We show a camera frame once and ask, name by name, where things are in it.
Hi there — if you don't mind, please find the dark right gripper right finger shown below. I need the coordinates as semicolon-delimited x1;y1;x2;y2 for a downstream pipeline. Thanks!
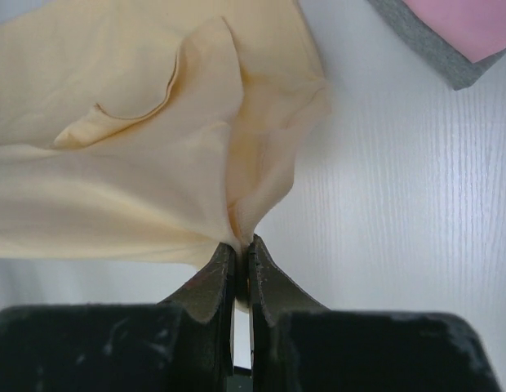
248;237;500;391

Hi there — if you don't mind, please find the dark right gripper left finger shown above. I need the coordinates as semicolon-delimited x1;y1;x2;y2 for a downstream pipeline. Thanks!
0;244;236;391

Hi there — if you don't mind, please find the cream yellow t shirt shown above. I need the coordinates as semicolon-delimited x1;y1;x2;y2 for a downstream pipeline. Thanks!
0;1;329;265

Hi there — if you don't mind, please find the folded grey t shirt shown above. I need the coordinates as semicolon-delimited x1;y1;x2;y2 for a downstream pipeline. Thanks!
370;0;506;91

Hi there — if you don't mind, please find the folded pink t shirt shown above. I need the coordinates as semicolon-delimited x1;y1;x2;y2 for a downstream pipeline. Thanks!
405;0;506;63

